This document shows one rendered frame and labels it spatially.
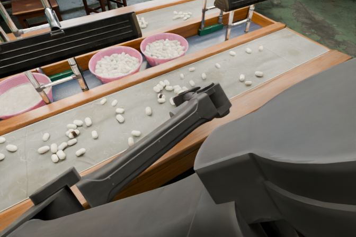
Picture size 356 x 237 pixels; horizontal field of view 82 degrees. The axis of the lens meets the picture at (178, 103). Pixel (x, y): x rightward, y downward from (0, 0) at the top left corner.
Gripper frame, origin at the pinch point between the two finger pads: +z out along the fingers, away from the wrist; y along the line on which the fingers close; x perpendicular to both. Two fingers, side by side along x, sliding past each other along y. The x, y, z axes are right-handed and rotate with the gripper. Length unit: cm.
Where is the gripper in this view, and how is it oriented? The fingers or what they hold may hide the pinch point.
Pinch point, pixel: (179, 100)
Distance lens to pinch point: 74.0
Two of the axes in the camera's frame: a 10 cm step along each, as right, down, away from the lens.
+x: 3.4, 9.2, 1.8
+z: -3.8, -0.4, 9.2
